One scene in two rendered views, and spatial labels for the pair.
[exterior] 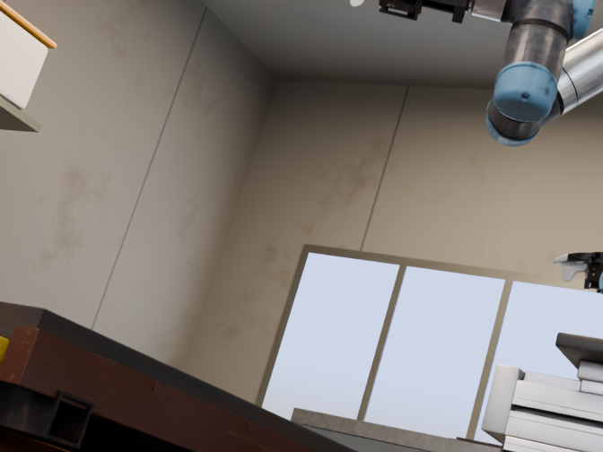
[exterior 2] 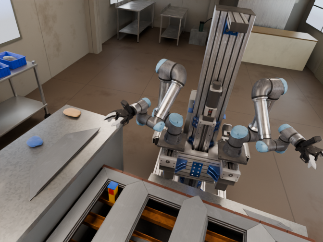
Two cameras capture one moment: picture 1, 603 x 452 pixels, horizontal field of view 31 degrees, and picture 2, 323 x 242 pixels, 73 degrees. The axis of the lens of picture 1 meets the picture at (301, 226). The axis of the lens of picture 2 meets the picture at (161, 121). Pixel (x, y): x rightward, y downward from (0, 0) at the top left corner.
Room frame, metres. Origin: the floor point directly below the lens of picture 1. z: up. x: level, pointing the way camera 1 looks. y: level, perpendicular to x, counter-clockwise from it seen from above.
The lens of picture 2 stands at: (2.50, 0.45, 2.24)
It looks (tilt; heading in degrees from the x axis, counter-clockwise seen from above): 36 degrees down; 244
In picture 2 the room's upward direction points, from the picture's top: 7 degrees clockwise
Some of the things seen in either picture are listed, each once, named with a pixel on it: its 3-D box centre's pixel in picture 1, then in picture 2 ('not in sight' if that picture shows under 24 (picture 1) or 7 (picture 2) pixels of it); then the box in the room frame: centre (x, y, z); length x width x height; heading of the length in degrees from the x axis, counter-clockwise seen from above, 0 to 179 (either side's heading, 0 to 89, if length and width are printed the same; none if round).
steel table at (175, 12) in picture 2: not in sight; (174, 23); (-1.15, -7.02, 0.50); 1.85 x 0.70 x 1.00; 57
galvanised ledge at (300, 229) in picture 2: not in sight; (220, 208); (1.53, -0.25, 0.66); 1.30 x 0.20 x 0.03; 138
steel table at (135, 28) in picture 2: not in sight; (137, 17); (0.03, -7.61, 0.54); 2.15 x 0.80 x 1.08; 57
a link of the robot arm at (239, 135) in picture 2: not in sight; (238, 135); (1.36, -0.50, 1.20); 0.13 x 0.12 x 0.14; 173
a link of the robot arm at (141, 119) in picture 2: not in sight; (143, 117); (2.07, -0.73, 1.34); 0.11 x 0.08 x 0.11; 121
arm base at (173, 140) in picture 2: not in sight; (173, 134); (1.78, -0.77, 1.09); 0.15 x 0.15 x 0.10
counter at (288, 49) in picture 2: not in sight; (261, 45); (-3.05, -4.65, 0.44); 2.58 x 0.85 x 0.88; 147
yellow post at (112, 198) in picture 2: not in sight; (113, 194); (2.33, -0.57, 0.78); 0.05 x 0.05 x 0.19; 48
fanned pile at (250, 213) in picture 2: not in sight; (267, 225); (1.29, 0.00, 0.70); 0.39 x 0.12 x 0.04; 138
